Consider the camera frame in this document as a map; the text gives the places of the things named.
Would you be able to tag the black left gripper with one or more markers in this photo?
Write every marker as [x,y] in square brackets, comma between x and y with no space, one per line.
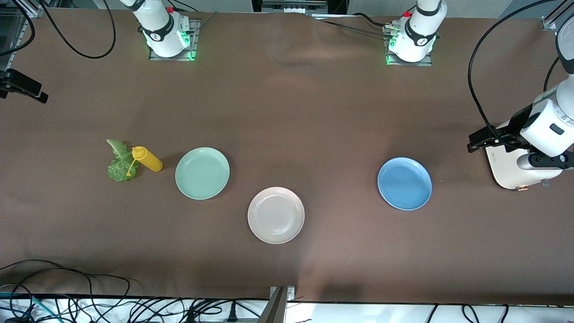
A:
[515,125]

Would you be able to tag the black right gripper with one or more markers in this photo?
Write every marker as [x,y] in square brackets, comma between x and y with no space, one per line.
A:
[19,83]

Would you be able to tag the green lettuce leaf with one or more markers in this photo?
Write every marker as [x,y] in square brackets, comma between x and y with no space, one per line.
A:
[119,168]

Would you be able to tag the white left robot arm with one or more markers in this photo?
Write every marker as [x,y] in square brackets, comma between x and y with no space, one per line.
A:
[417,31]

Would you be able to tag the blue round plate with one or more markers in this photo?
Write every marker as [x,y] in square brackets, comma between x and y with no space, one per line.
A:
[404,184]

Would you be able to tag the mint green round plate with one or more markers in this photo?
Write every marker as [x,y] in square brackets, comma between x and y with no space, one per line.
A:
[202,173]

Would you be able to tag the beige round plate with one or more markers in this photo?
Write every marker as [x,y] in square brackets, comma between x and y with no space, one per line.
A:
[276,215]

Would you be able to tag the cream white toaster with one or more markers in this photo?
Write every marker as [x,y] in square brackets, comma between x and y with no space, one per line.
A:
[504,172]

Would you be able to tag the yellow mustard squeeze bottle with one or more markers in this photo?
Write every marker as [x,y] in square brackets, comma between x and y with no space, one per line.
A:
[150,161]

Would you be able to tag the brown table cover sheet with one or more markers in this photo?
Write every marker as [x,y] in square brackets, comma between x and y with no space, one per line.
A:
[314,112]

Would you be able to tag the black equipment box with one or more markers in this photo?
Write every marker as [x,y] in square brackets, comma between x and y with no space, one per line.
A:
[336,5]

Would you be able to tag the black power plug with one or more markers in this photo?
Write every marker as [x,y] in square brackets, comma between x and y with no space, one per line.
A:
[232,314]

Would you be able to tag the aluminium frame bar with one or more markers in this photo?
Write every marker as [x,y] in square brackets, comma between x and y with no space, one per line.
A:
[13,49]

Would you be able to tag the aluminium frame profile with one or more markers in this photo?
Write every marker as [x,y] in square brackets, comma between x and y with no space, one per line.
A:
[33,5]
[549,22]

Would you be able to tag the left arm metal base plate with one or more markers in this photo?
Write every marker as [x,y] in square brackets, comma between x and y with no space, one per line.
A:
[423,63]

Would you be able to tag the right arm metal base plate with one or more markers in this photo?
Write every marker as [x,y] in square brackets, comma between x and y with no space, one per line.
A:
[195,36]

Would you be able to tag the aluminium frame post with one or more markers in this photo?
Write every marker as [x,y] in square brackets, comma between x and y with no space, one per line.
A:
[273,309]

